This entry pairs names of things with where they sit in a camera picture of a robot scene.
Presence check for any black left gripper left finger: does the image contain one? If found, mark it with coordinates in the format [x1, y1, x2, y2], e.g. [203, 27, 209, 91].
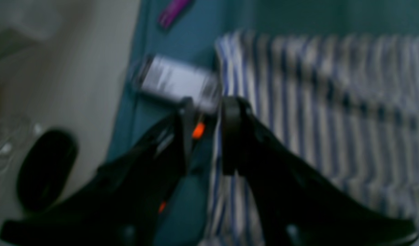
[0, 97, 195, 246]

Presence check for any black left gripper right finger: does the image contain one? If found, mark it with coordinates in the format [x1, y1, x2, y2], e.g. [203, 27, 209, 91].
[221, 96, 419, 246]

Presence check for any blue white striped T-shirt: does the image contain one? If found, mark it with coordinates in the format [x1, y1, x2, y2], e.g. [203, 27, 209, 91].
[215, 31, 419, 246]

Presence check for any white labelled box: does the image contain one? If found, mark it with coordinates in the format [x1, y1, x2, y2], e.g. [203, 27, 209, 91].
[134, 54, 221, 115]

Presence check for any teal table cloth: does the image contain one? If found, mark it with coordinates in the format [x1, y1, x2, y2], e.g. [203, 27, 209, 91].
[107, 0, 419, 246]

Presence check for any purple pen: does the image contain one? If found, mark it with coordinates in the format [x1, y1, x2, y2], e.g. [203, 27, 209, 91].
[157, 0, 193, 29]

